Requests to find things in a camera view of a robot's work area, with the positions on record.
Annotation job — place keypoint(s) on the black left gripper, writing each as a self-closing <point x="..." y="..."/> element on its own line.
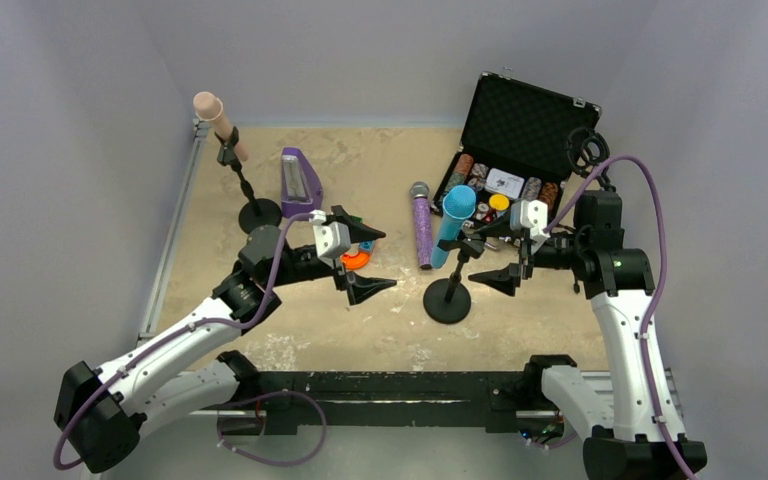
<point x="342" y="266"/>

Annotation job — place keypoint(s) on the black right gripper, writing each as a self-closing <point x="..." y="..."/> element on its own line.
<point x="524" y="254"/>

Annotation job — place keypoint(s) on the blue microphone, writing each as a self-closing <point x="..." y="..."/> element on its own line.
<point x="458" y="205"/>

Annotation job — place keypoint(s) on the black mic stand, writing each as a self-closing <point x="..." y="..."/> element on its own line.
<point x="256" y="212"/>
<point x="448" y="301"/>

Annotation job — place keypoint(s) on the purple glitter microphone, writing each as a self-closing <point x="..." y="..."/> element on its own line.
<point x="421" y="211"/>

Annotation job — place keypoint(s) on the black shock mount tripod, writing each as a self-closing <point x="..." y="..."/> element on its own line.
<point x="589" y="156"/>

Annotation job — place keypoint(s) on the pink microphone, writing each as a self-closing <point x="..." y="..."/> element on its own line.
<point x="210" y="108"/>

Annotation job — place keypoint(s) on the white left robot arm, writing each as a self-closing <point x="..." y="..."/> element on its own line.
<point x="103" y="412"/>

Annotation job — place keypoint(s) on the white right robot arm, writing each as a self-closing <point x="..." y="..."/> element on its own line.
<point x="639" y="433"/>

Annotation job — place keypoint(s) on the orange curved track piece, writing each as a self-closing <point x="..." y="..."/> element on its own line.
<point x="353" y="260"/>

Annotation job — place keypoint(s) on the blue toy brick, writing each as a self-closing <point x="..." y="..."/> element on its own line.
<point x="366" y="247"/>

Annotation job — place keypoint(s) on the yellow dealer chip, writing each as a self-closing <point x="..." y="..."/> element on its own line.
<point x="498" y="202"/>

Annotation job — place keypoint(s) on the white card deck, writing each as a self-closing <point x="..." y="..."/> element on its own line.
<point x="503" y="183"/>

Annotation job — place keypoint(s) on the purple metronome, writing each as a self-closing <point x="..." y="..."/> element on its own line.
<point x="301" y="190"/>

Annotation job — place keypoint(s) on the black poker chip case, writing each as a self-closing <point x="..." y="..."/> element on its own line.
<point x="522" y="130"/>

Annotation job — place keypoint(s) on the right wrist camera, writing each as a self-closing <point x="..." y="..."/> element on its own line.
<point x="529" y="222"/>

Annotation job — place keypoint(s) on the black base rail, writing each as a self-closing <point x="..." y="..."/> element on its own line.
<point x="494" y="401"/>

